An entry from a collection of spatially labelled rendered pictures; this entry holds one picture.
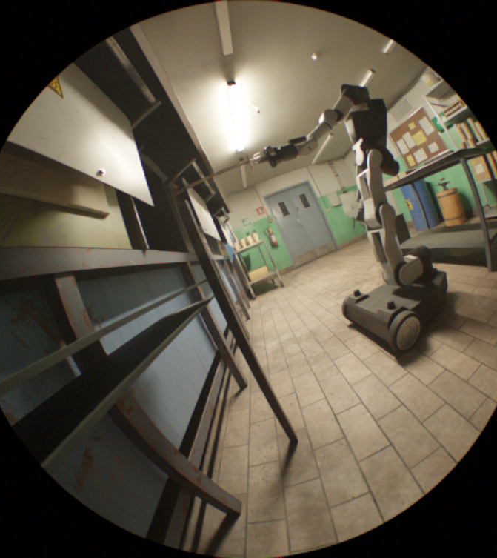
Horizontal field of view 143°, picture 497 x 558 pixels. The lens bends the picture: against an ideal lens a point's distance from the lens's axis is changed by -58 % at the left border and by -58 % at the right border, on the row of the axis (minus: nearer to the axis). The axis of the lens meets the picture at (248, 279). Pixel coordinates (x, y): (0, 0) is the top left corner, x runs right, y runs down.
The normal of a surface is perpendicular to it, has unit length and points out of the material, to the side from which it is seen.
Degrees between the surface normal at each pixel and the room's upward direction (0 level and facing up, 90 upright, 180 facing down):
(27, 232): 90
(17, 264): 90
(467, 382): 0
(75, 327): 90
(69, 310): 90
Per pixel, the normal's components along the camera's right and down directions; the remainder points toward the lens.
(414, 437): -0.40, -0.91
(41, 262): 0.92, -0.40
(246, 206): -0.02, 0.11
